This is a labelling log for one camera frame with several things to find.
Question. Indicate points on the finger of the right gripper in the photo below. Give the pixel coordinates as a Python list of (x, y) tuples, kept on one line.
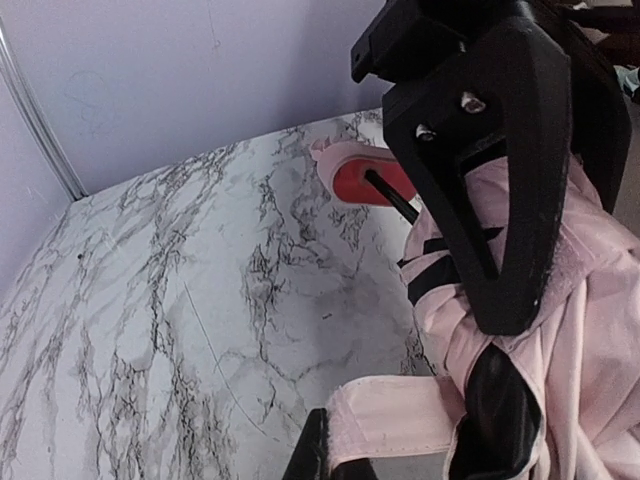
[(601, 123), (485, 140)]

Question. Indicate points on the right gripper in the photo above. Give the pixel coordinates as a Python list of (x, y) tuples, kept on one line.
[(411, 40)]

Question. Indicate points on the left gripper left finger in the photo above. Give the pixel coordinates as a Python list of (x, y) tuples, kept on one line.
[(309, 460)]

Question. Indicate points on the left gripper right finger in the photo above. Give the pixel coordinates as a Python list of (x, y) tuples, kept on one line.
[(497, 435)]

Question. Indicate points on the pink and black umbrella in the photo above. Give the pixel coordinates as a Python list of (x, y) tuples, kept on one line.
[(580, 356)]

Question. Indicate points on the right aluminium frame post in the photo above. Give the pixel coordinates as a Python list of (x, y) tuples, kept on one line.
[(36, 122)]

